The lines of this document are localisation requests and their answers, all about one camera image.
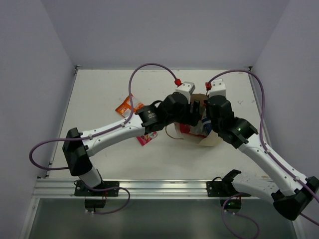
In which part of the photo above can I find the pink white snack bag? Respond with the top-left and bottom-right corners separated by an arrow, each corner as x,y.
179,123 -> 208,138

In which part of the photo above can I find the beige paper bag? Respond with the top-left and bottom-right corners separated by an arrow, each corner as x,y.
164,94 -> 222,147

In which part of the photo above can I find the red candy packet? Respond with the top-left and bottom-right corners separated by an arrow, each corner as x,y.
136,132 -> 158,146

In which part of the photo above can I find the orange snack packet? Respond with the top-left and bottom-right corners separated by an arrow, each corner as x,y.
115,95 -> 144,118

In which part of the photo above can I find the blue Doritos bag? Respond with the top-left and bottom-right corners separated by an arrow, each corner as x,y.
201,118 -> 212,135

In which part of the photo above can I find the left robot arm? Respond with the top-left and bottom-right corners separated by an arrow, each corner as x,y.
62,92 -> 200,196

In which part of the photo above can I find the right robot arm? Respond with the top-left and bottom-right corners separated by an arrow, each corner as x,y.
204,95 -> 319,221

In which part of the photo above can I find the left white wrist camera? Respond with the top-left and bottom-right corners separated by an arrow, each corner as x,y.
175,82 -> 195,97

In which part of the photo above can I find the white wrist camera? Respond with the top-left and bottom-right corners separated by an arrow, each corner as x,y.
175,82 -> 195,97
208,79 -> 226,98

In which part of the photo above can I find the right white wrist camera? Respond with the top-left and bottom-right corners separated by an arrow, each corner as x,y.
208,79 -> 226,98

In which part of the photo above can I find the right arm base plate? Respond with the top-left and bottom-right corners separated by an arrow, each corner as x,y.
206,169 -> 251,213

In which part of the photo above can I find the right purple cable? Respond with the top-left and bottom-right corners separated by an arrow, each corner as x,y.
205,70 -> 319,237

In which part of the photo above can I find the purple cable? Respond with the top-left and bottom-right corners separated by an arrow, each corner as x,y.
205,70 -> 319,237
29,63 -> 181,215

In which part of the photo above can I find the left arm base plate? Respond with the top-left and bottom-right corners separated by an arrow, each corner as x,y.
74,179 -> 120,216

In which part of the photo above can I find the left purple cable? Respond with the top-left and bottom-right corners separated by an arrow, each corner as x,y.
29,63 -> 181,215

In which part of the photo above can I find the aluminium mounting rail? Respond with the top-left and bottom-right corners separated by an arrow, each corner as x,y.
32,177 -> 272,200

